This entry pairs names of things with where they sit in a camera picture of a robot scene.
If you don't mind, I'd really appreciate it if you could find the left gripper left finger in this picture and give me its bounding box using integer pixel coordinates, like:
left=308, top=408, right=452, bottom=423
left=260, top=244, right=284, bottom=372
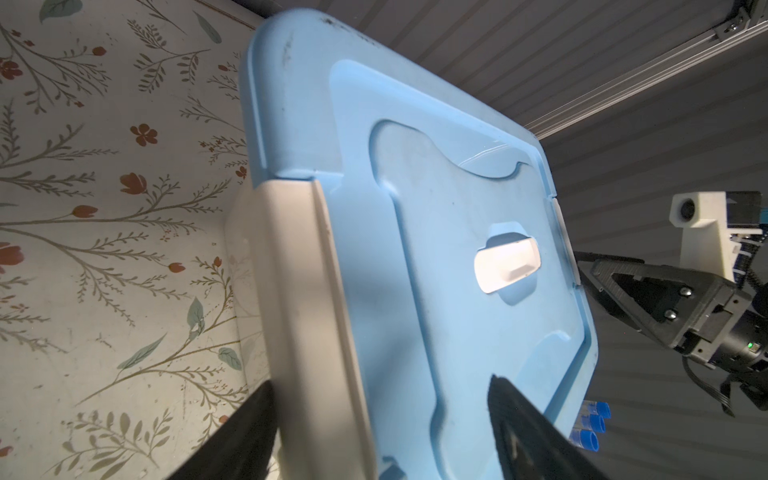
left=169, top=380, right=278, bottom=480

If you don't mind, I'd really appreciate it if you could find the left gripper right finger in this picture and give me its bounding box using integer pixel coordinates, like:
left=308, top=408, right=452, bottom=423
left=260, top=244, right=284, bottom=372
left=487, top=375, right=606, bottom=479

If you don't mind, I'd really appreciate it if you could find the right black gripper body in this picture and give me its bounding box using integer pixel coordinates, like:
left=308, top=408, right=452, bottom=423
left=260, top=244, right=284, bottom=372
left=665, top=274, right=767, bottom=411

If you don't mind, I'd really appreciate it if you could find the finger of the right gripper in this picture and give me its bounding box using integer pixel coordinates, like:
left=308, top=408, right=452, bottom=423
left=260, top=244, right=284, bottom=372
left=590, top=261, right=720, bottom=348
left=574, top=251, right=645, bottom=265

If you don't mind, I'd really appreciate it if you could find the blue capped test tube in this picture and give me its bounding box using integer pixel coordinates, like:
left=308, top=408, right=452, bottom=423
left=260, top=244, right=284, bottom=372
left=574, top=413, right=606, bottom=433
left=568, top=428, right=600, bottom=452
left=582, top=400, right=612, bottom=419

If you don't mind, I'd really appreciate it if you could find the blue plastic lid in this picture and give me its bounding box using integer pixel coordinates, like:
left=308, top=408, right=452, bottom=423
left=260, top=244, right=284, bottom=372
left=239, top=9, right=597, bottom=479

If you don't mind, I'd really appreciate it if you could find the white plastic storage bin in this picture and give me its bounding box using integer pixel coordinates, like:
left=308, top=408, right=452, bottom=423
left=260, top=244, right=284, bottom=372
left=224, top=180, right=378, bottom=479

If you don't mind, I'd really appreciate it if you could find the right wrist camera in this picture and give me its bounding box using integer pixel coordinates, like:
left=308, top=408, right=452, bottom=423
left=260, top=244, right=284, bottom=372
left=669, top=191, right=766, bottom=286

